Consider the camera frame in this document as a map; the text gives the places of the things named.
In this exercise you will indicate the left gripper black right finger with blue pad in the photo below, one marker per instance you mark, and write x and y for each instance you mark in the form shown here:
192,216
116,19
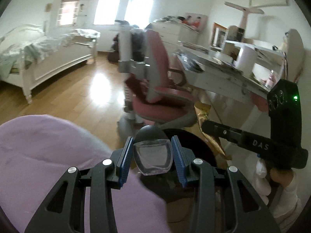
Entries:
247,211

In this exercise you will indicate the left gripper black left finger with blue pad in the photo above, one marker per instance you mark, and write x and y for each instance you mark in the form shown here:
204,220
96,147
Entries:
63,209

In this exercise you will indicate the gold foil wrapper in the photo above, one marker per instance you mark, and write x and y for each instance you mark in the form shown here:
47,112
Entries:
208,130

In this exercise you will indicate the clear plastic blister shell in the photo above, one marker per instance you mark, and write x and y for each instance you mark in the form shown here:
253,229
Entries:
153,157

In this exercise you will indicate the black trash bin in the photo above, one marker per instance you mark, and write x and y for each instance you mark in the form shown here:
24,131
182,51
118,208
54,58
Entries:
167,186

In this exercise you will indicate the right hand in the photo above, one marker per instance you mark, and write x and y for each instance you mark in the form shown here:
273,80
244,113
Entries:
283,177

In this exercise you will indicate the purple round rug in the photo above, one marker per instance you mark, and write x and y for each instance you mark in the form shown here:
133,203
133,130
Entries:
36,150

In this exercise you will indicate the white study desk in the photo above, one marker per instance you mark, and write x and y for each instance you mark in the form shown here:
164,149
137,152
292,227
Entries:
236,100

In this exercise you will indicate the white paper roll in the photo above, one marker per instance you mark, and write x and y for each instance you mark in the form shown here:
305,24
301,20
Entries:
246,59

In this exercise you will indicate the pink grey desk chair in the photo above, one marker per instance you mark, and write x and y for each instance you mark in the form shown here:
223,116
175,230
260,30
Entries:
151,97

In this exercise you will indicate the white dresser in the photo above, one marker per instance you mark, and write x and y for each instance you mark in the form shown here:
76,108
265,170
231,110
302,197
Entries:
172,33

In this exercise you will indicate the white bed with bedding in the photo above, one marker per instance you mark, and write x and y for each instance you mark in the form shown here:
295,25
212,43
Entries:
29,57

